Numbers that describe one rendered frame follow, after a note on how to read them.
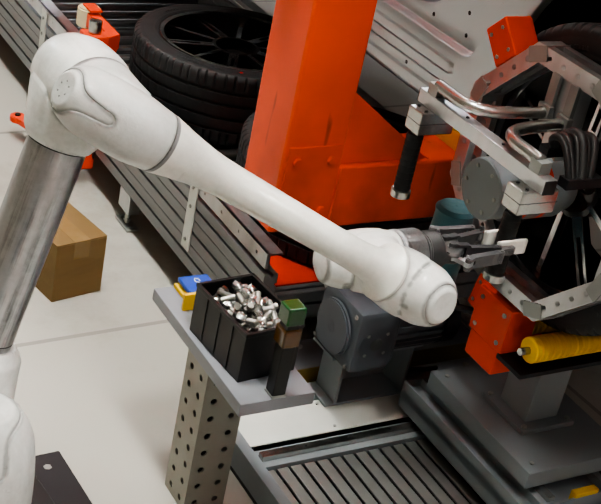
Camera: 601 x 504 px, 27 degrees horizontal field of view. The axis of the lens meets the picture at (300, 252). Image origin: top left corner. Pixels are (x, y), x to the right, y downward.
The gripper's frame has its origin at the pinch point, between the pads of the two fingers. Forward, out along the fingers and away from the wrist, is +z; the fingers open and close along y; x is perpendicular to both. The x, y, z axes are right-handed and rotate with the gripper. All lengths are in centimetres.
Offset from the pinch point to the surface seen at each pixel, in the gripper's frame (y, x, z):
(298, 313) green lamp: -10.2, -17.9, -36.1
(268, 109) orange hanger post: -70, -4, -14
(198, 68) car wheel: -159, -33, 14
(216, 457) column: -30, -69, -35
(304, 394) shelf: -10.5, -38.2, -30.2
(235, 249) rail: -86, -51, -6
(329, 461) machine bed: -32, -79, -2
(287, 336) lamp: -10.2, -22.9, -37.5
